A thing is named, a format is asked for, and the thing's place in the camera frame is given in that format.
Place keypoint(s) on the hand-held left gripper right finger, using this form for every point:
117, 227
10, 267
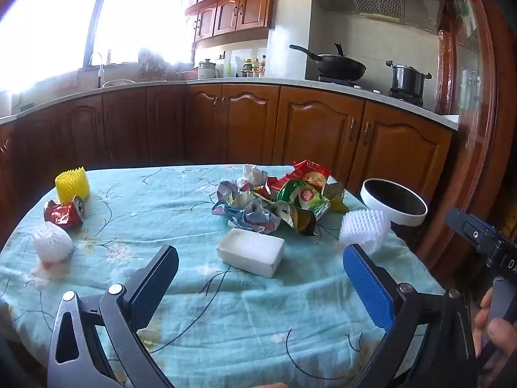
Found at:
367, 287

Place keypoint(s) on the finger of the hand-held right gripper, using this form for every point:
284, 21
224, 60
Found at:
470, 230

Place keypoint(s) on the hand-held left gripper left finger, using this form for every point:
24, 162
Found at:
155, 283

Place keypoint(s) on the white round bin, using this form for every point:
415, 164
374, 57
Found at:
404, 220

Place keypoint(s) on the white purple wrapper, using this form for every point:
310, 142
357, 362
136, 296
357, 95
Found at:
246, 210

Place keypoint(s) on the person's right hand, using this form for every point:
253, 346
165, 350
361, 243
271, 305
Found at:
503, 335

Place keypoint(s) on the blue floral tablecloth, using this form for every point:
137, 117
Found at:
181, 210

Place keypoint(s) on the white foam block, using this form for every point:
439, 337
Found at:
250, 250

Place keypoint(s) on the crumpled green snack wrapper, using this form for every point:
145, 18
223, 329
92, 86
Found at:
303, 194

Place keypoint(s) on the crushed red can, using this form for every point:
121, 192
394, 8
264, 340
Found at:
60, 214

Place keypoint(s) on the yellow foam fruit net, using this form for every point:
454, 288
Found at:
72, 186

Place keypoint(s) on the open red snack packet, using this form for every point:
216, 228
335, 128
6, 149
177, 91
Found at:
311, 167

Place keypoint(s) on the wooden framed glass door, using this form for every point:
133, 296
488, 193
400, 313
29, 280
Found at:
484, 89

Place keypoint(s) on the crumpled white tissue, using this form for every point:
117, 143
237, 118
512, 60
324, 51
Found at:
252, 173

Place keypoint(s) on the lidded cooking pot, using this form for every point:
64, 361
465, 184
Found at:
406, 81

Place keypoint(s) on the lower wooden cabinets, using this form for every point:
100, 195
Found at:
242, 121

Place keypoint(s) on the wooden cabinets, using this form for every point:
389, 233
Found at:
242, 8
242, 121

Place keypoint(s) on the black wok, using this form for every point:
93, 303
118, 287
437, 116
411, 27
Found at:
339, 68

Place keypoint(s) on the kitchen faucet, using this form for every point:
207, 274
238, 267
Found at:
99, 74

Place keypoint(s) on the white rice cooker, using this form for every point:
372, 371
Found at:
206, 70

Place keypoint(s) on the grey stone countertop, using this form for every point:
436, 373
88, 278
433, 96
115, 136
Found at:
242, 81

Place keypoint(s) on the pale green bottle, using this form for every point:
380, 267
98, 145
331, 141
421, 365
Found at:
229, 68

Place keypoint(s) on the seasoning bottle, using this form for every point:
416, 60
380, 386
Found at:
255, 67
246, 68
263, 65

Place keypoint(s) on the bright kitchen window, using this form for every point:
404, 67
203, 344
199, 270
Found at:
60, 20

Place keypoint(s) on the upper wooden cabinets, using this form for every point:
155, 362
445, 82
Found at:
242, 8

